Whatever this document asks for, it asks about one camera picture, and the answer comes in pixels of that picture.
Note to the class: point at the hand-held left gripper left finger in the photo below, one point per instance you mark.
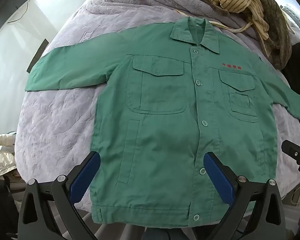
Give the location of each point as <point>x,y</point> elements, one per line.
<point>86,173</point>

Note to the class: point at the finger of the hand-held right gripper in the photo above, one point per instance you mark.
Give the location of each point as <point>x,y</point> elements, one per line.
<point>291,149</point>

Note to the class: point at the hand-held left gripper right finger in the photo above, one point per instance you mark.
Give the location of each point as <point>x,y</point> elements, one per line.
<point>218,176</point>

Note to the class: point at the green work jacket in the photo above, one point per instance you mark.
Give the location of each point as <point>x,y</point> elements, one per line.
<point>165,135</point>

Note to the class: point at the lavender plush blanket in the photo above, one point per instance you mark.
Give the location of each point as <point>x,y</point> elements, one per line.
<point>60,120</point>

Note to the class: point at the dark cloth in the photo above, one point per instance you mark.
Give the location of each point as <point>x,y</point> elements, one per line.
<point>298,80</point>

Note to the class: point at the white puffy jacket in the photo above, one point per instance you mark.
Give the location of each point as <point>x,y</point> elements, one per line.
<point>0,155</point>

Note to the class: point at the olive brown knitted garment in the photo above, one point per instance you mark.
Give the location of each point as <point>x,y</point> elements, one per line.
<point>275,22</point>

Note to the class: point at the white quilted cover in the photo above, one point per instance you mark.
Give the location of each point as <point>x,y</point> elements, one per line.
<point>296,20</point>

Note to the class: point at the black monitor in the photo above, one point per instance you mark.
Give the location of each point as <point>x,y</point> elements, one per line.
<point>7,2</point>

